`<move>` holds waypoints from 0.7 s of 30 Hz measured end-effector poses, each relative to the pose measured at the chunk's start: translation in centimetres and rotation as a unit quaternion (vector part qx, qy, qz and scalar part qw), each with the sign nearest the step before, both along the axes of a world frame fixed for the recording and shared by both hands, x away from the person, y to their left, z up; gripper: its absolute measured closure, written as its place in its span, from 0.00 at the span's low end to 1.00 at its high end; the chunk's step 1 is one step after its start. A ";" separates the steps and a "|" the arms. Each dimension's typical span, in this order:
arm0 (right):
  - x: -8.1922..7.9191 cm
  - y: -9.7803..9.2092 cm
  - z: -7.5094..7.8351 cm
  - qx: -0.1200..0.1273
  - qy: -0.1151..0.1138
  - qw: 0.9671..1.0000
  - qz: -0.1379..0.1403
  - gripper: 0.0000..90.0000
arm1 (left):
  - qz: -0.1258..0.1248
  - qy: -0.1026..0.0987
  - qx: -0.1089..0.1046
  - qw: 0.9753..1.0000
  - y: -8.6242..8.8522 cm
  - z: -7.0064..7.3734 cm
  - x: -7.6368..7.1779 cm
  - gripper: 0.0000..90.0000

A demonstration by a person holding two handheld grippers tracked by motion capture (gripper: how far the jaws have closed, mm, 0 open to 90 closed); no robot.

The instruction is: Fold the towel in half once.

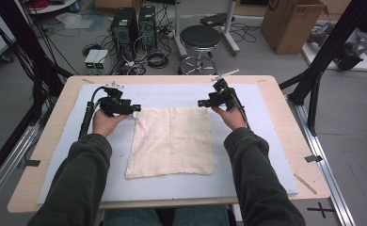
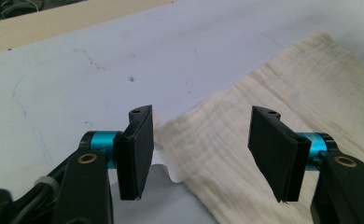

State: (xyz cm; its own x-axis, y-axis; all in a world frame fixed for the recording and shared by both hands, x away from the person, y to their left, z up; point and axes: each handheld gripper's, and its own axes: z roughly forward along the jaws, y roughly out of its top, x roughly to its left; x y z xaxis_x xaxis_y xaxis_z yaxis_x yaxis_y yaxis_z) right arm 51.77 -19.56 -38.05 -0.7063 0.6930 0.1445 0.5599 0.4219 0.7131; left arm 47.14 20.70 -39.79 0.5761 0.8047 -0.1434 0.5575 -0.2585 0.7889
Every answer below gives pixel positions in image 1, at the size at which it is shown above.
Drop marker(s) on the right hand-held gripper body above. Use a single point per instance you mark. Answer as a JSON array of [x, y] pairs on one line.
[[224, 97]]

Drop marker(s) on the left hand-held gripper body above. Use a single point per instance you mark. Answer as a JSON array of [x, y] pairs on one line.
[[115, 105]]

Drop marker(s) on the cream cloth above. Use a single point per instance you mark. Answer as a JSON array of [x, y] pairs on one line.
[[172, 144]]

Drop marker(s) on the person's left hand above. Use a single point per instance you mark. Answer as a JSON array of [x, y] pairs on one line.
[[104, 124]]

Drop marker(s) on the person's right hand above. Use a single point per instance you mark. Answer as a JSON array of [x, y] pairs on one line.
[[231, 119]]

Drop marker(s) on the white foam mat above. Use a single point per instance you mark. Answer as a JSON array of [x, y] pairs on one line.
[[260, 109]]

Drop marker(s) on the white power supply box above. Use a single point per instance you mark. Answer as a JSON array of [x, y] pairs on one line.
[[90, 58], [102, 58]]

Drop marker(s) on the black round stool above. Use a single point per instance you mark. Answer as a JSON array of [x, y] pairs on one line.
[[200, 36]]

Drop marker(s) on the white stand leg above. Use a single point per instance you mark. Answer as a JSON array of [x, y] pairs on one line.
[[178, 28], [230, 28]]

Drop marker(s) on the wooden table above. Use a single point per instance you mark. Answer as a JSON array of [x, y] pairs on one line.
[[288, 125]]

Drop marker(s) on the large black computer tower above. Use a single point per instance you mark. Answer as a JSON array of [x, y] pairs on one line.
[[123, 31]]

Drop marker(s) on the black flat device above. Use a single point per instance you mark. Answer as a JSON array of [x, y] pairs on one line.
[[214, 19]]

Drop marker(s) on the slim black computer tower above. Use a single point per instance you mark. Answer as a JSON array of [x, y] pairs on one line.
[[147, 26]]

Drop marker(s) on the clear plastic sheet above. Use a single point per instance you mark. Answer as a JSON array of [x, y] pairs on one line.
[[75, 20]]

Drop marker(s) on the cardboard box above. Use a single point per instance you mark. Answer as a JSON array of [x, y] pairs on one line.
[[291, 28]]

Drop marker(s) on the black tape piece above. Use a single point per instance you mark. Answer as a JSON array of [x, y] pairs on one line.
[[32, 163], [313, 158]]

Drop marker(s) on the person's left leg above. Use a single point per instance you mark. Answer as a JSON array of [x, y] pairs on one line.
[[131, 218]]

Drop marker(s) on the person's leg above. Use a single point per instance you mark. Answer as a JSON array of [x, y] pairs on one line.
[[131, 218], [203, 216]]

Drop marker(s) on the person's right leg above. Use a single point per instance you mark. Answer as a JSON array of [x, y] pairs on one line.
[[203, 216]]

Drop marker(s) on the white table leg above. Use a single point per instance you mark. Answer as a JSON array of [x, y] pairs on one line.
[[237, 213]]

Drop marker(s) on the white round table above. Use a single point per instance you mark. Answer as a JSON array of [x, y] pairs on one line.
[[53, 7]]

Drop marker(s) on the thin wooden stick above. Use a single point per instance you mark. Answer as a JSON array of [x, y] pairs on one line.
[[305, 184]]

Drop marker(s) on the grey machine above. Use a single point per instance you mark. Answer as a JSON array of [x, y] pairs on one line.
[[351, 50]]

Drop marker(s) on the white board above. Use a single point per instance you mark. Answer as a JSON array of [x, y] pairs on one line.
[[366, 64]]

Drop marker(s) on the black tape cross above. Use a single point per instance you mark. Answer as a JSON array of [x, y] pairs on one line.
[[320, 209]]

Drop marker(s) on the aluminium rail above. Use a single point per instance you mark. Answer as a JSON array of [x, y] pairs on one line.
[[12, 157], [326, 169]]

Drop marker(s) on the black metal frame strut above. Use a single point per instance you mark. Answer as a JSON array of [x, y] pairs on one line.
[[329, 47]]

